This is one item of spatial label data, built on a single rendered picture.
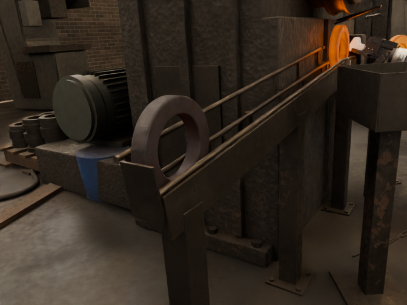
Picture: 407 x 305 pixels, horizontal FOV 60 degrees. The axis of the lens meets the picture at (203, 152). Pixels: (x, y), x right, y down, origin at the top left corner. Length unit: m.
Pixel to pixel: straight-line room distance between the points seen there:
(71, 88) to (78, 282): 1.04
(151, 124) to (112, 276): 0.94
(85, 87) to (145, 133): 1.42
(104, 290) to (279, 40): 1.03
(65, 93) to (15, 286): 1.03
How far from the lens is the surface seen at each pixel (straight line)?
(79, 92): 1.99
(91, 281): 1.44
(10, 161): 3.06
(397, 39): 2.04
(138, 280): 1.38
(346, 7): 1.52
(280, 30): 1.17
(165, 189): 0.58
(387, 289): 1.37
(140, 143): 0.56
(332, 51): 1.51
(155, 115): 0.57
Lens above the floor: 0.82
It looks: 18 degrees down
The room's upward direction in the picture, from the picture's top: 4 degrees counter-clockwise
